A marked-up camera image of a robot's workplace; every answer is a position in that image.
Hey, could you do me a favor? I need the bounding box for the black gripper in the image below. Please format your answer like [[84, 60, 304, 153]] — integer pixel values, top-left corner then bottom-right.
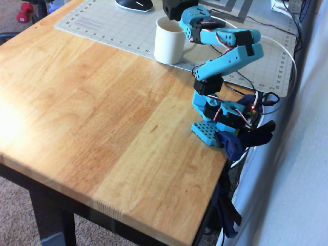
[[162, 0, 199, 22]]

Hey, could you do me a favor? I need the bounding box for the cream ceramic mug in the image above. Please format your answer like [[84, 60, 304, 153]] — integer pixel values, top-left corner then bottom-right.
[[153, 16, 199, 65]]

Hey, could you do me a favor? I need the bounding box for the black white computer mouse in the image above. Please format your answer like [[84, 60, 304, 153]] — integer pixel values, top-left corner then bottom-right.
[[114, 0, 154, 13]]

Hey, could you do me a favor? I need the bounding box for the grey white patterned board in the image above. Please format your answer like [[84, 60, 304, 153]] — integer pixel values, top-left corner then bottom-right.
[[198, 0, 259, 24]]

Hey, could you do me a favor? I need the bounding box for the ruler strip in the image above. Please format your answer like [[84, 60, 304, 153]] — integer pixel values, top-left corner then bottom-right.
[[54, 0, 299, 98]]

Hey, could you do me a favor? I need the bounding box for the white box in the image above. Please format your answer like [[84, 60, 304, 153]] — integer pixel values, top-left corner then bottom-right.
[[271, 0, 293, 16]]

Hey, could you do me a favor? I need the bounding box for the motor controller board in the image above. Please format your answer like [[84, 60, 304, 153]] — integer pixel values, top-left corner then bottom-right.
[[244, 101, 259, 120]]

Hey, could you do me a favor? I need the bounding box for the blue black table clamp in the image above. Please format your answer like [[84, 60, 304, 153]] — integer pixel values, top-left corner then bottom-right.
[[216, 120, 277, 162]]

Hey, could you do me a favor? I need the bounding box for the red dumbbell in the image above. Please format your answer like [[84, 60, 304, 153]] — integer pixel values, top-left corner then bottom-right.
[[16, 3, 34, 24]]

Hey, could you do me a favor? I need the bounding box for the black chair base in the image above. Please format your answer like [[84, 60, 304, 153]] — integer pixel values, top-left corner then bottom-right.
[[0, 32, 21, 46]]

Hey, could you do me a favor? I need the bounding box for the blue black spare clamp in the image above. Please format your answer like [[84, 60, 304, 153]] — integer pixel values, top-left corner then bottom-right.
[[214, 179, 243, 239]]

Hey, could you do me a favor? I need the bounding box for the thin black desk cable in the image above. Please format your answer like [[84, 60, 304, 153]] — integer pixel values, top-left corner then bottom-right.
[[244, 15, 298, 35]]

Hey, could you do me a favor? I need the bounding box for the black cable at wall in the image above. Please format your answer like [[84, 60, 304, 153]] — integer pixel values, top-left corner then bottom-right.
[[280, 0, 312, 54]]

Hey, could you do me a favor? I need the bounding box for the black chair post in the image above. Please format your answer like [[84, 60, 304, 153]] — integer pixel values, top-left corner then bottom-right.
[[32, 0, 49, 18]]

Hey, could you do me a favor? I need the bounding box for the white cable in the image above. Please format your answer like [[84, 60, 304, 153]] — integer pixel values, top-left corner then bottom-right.
[[210, 15, 298, 169]]

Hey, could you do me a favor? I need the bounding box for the black power cable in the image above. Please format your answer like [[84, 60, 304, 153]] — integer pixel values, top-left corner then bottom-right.
[[223, 80, 280, 107]]

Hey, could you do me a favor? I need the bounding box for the black table frame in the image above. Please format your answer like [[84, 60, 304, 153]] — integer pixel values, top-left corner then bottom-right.
[[0, 163, 213, 246]]

